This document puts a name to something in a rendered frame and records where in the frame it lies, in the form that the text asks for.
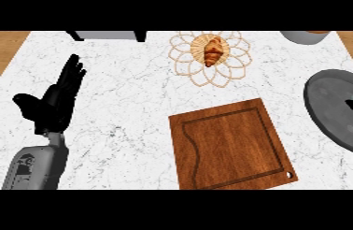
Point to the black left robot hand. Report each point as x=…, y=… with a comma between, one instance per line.
x=55, y=103

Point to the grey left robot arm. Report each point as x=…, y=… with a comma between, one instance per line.
x=39, y=165

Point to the brown wooden cutting board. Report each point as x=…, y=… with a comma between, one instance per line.
x=230, y=143

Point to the dark grey pan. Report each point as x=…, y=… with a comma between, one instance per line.
x=333, y=106

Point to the grey appliance with black legs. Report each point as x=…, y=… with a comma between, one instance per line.
x=108, y=35

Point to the beige woven flower placemat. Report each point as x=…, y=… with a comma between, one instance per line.
x=184, y=57

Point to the brown croissant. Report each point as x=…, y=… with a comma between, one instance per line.
x=213, y=51

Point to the grey round pot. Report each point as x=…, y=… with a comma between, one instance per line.
x=303, y=36

